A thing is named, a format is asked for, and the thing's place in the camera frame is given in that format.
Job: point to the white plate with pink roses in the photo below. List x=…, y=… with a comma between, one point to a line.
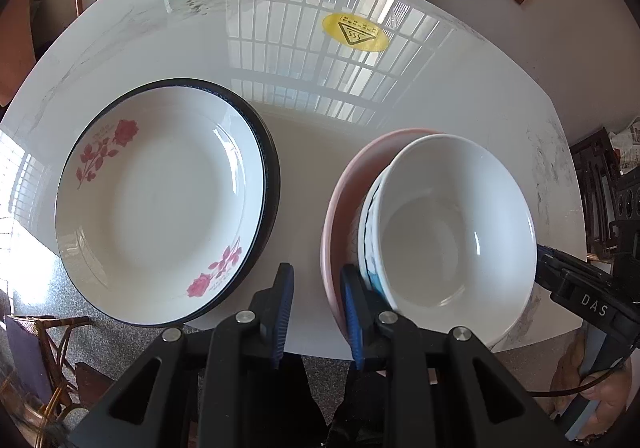
x=165, y=198

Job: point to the dark carved chair at right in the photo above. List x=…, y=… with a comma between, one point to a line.
x=592, y=188

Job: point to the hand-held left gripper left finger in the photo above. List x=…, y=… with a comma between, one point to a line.
x=281, y=323

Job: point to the person's right hand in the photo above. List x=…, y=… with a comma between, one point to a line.
x=607, y=413

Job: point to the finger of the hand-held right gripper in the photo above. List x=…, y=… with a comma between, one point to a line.
x=575, y=283

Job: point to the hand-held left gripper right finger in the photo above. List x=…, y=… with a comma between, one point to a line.
x=352, y=323

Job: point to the yellow round sticker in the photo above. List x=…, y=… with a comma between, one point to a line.
x=355, y=32

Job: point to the crumpled newspaper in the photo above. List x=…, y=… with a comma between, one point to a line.
x=627, y=143

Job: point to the rattan chair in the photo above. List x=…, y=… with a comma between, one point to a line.
x=45, y=363

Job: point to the ribbed white and pink bowl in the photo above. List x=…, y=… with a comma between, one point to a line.
x=450, y=238

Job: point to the blue floral plate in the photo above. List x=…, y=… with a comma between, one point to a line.
x=272, y=168

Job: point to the white bowl with blue stripe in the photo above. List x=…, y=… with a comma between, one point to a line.
x=369, y=248

